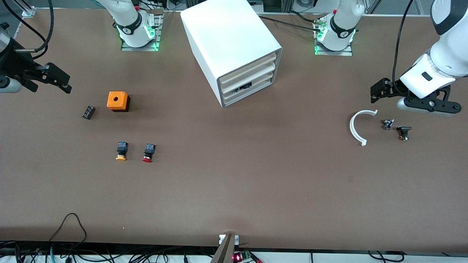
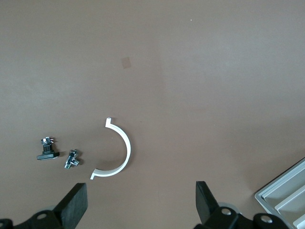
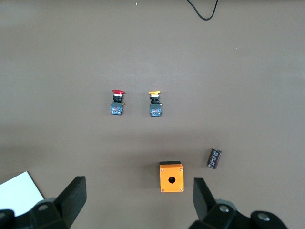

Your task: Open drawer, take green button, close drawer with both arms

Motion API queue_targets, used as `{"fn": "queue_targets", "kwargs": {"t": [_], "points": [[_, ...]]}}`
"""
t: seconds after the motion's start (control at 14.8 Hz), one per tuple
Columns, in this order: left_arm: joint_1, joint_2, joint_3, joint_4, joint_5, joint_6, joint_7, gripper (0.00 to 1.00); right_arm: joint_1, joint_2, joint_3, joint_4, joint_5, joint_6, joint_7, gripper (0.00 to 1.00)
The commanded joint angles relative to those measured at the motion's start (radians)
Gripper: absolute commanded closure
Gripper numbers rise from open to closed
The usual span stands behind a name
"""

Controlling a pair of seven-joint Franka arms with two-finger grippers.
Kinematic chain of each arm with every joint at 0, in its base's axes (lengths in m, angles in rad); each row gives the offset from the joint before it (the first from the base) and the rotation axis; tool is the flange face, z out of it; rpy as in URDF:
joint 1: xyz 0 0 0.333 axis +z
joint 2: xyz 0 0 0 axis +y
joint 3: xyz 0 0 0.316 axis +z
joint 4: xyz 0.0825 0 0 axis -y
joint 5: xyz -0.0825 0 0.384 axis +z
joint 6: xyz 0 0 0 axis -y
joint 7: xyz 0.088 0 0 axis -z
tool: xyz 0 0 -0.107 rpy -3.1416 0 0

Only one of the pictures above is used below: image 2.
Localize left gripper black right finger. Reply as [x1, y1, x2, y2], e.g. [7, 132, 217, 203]
[195, 181, 240, 229]

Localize translucent tape patch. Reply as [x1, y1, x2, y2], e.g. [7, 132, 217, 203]
[120, 56, 132, 70]

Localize small metal black part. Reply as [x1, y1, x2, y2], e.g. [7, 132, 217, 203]
[64, 149, 82, 170]

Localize black switch component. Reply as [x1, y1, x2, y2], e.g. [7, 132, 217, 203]
[36, 135, 61, 161]

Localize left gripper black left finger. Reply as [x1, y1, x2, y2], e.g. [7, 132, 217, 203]
[14, 183, 88, 229]

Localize white half-ring clamp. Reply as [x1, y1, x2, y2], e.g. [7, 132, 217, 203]
[90, 116, 132, 180]

